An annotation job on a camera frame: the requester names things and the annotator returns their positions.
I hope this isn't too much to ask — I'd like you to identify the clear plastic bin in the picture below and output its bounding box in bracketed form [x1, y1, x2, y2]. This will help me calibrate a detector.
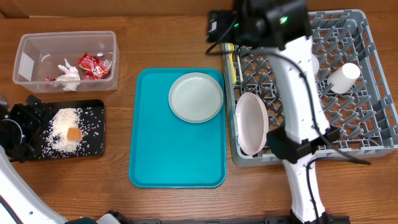
[12, 31, 119, 93]

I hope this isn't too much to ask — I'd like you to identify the white plastic fork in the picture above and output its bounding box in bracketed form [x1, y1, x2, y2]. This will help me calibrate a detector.
[236, 54, 244, 84]

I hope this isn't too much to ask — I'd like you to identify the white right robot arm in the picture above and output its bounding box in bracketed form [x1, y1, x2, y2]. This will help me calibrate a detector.
[206, 1, 349, 223]

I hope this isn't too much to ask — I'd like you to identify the yellow plastic spoon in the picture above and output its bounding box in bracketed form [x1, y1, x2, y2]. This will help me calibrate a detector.
[228, 43, 236, 85]

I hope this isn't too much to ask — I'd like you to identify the black tray with rice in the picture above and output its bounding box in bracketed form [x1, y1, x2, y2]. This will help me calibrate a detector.
[27, 99, 105, 161]

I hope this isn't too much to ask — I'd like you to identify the white napkin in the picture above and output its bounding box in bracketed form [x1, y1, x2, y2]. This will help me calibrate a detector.
[55, 59, 80, 91]

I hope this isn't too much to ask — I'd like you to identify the grey plastic dishwasher rack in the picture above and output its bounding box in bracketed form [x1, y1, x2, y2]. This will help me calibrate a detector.
[222, 9, 397, 167]

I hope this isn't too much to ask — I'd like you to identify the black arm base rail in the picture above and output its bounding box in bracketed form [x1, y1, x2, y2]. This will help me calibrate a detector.
[129, 215, 351, 224]

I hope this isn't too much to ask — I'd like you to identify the grey round plate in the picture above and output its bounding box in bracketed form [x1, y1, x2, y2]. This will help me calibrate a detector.
[169, 72, 223, 123]

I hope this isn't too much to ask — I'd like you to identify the orange food cube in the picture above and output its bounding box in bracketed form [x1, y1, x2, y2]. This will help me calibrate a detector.
[67, 128, 83, 141]

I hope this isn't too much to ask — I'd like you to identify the teal serving tray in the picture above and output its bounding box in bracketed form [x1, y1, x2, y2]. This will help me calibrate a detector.
[129, 68, 226, 188]

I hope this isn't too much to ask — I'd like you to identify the small red candy wrapper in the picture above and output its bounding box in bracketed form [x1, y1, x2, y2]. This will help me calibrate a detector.
[46, 77, 57, 82]

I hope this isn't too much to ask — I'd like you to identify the pink round plate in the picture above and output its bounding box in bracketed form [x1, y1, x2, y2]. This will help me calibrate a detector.
[235, 92, 269, 156]

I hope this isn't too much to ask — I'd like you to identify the grey bowl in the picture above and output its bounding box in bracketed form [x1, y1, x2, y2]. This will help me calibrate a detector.
[312, 54, 320, 76]

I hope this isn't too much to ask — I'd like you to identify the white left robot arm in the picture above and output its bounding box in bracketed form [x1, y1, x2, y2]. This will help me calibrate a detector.
[1, 95, 105, 223]

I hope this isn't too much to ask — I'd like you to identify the white plastic cup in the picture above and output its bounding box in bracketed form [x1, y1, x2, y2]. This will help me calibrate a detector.
[327, 63, 361, 94]

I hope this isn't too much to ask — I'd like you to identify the red snack wrapper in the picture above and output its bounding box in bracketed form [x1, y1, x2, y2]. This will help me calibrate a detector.
[78, 53, 112, 80]

